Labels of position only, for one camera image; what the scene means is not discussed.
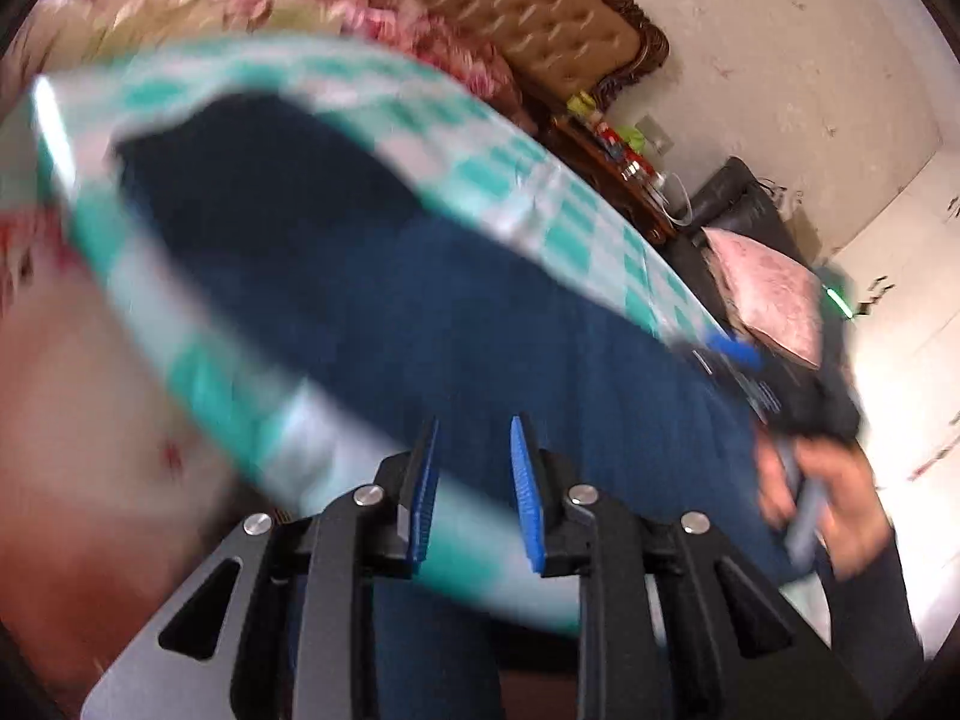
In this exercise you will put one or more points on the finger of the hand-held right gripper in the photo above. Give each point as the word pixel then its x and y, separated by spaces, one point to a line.
pixel 733 351

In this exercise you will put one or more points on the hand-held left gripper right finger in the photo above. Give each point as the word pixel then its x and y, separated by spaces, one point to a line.
pixel 525 499

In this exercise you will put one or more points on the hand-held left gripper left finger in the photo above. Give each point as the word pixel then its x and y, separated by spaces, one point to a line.
pixel 422 499

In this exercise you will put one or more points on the dark blue pants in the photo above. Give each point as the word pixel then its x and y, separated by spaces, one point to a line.
pixel 420 315

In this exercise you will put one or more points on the person's right forearm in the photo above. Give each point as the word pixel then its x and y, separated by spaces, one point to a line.
pixel 881 615

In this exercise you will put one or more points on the person's right hand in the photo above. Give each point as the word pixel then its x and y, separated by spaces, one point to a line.
pixel 851 499

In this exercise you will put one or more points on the pink cushion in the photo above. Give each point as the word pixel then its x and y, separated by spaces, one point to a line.
pixel 772 292

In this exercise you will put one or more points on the black chair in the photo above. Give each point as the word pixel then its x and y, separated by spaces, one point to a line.
pixel 731 202

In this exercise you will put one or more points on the person's leg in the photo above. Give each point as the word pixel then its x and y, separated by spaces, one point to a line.
pixel 435 660

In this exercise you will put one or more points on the wooden nightstand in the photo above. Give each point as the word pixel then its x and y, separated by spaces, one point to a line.
pixel 600 169

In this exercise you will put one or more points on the row of small colourful bottles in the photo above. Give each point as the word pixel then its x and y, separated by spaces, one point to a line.
pixel 611 139

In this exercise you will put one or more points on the teal checkered bed sheet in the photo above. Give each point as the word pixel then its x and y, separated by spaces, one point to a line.
pixel 525 180

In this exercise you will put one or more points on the tufted brown headboard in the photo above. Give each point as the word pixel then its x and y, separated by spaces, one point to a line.
pixel 540 7

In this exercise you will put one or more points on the floral quilt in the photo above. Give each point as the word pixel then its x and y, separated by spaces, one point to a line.
pixel 352 0

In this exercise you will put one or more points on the wall outlet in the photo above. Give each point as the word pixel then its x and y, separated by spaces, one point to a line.
pixel 654 135

